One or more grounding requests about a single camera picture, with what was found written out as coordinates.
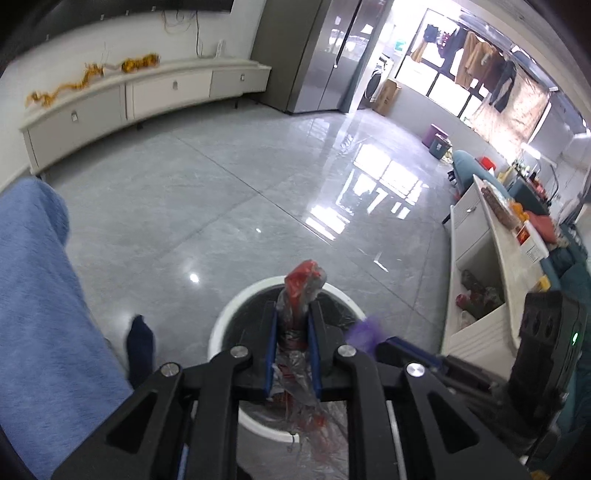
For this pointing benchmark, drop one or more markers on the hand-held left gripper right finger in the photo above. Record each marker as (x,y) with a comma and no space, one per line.
(315,350)

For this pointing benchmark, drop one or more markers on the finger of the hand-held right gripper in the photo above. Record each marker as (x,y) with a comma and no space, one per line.
(461,371)

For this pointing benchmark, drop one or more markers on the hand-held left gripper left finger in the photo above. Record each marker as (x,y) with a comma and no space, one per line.
(270,350)

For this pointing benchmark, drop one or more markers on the white round waste bin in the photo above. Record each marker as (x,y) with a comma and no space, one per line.
(222,323)

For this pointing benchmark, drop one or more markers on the red clear plastic wrapper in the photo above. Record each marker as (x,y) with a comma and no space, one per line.
(302,279)

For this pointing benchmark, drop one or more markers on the red packets on shelf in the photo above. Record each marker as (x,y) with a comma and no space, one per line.
(475,295)

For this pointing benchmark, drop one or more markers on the white red box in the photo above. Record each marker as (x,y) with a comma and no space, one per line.
(533,244)

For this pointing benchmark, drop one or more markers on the white low table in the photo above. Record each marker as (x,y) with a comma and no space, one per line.
(480,249)

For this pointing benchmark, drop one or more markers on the red cloth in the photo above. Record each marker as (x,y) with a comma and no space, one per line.
(545,227)

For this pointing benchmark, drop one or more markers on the person's foot in navy sock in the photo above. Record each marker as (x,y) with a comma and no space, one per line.
(141,341)

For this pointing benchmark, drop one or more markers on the brown snack packet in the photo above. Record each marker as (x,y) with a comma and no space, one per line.
(501,210)

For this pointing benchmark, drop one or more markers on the red small item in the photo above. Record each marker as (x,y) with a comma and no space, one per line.
(488,162)

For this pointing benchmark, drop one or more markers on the grey storage bin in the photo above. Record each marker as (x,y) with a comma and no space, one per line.
(439,148)

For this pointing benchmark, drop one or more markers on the blue fabric sofa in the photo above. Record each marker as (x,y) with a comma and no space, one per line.
(37,300)

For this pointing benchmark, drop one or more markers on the purple storage bin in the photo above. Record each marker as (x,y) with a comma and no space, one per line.
(434,131)

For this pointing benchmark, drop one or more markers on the cardboard box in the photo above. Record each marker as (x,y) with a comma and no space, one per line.
(387,97)

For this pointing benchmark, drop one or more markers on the dark hanging garments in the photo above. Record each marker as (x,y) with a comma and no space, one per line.
(504,83)

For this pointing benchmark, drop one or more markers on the white tv cabinet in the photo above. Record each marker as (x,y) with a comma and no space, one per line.
(161,92)

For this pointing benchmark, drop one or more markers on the tan hanging coat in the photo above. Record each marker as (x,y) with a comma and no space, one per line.
(475,57)

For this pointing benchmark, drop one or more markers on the grey steel refrigerator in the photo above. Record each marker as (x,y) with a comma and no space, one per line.
(323,46)

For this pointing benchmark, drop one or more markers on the white power strip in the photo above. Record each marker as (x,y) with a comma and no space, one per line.
(219,48)

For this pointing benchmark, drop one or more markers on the yellow tiger toy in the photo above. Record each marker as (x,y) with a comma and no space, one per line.
(138,63)

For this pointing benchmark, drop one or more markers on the yellow dragon toy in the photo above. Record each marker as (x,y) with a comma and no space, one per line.
(69,85)

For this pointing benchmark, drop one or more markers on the green wall sign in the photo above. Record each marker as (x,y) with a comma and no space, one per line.
(399,46)

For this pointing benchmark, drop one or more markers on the black wall television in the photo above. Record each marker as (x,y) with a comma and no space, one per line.
(203,3)

